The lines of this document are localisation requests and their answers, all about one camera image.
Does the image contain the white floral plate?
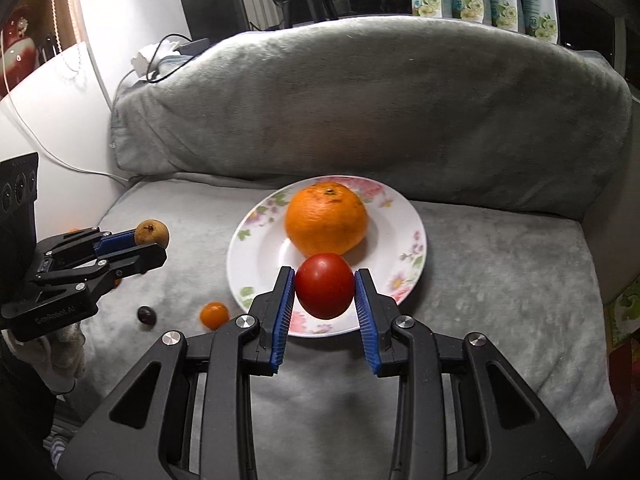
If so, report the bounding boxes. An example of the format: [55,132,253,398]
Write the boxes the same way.
[226,176,427,338]

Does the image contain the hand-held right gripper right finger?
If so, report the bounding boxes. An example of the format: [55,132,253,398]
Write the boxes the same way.
[354,268,593,480]

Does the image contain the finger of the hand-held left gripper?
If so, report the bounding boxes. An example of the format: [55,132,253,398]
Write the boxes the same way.
[30,242,168,306]
[33,227,138,273]

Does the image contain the floral patterned box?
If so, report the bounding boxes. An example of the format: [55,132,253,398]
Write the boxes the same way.
[602,287,640,363]

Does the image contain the small orange cherry tomato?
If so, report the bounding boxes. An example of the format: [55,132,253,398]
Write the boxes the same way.
[200,302,230,331]

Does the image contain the white window frame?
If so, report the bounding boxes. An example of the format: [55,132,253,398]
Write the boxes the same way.
[555,0,640,88]

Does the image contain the white crumpled tissue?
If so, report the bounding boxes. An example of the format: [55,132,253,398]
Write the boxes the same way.
[131,34,193,82]

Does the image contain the red ornament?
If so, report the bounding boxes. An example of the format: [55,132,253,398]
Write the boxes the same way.
[0,4,42,100]

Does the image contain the red tomato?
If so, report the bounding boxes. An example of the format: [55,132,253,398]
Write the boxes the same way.
[295,253,355,320]

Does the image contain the person's left hand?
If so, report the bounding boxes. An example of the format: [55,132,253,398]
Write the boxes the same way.
[10,322,89,394]

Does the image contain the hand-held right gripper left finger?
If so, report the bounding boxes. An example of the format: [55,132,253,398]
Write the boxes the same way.
[52,266,301,480]

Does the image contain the grey fleece cushion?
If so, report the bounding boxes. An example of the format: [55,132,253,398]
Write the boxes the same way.
[111,16,633,222]

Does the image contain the small brown fruit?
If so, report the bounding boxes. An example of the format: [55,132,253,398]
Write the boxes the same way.
[134,219,170,250]

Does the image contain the black power adapter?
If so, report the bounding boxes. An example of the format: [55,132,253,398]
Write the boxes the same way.
[177,38,217,57]

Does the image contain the white cable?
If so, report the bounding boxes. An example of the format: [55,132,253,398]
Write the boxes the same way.
[0,60,133,183]

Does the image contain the orange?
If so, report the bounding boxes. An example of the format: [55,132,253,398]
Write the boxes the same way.
[285,184,369,257]

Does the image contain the grey fleece blanket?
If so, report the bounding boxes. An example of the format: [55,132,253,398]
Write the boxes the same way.
[80,172,618,480]

